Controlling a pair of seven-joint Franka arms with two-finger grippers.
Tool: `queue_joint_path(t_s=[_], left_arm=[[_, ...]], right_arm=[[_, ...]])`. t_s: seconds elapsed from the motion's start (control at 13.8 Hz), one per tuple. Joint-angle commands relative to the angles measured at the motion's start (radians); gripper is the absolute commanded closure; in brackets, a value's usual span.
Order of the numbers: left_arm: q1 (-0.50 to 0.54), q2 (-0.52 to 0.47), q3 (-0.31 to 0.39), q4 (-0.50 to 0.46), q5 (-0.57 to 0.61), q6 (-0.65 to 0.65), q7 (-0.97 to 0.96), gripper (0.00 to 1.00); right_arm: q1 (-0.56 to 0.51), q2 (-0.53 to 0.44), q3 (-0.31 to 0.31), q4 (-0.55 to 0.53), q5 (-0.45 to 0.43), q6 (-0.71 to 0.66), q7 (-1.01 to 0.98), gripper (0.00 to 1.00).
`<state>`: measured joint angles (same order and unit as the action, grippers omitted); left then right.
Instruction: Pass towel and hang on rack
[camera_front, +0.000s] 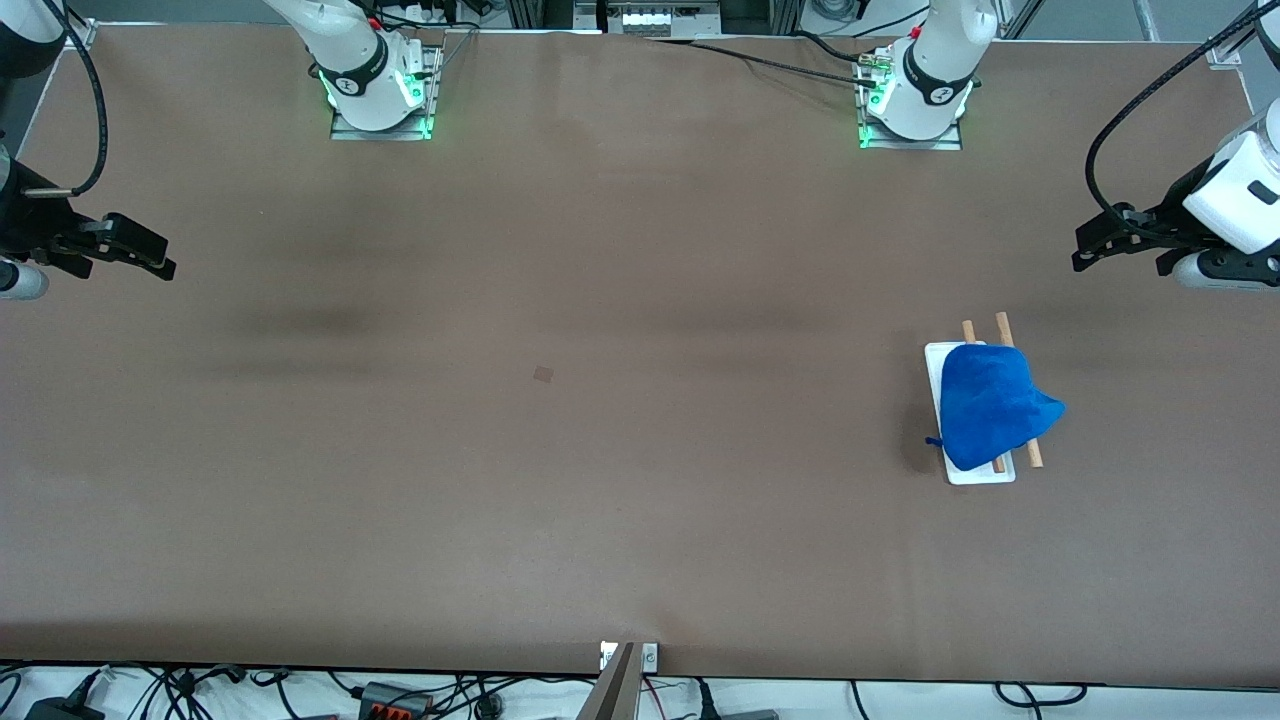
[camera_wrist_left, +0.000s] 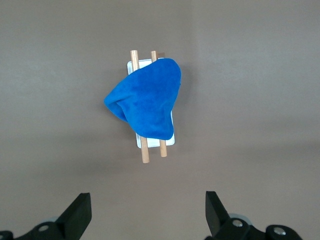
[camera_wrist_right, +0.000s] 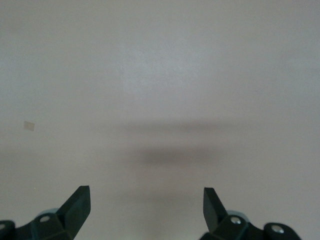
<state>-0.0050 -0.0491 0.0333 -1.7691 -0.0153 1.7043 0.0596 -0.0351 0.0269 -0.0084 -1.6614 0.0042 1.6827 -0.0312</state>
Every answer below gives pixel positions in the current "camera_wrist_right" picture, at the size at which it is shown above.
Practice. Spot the small brown tape square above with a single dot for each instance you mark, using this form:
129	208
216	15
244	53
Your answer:
29	126

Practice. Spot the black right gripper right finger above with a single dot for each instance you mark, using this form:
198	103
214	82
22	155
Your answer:
215	215

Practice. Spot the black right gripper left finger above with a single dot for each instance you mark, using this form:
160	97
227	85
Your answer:
72	212

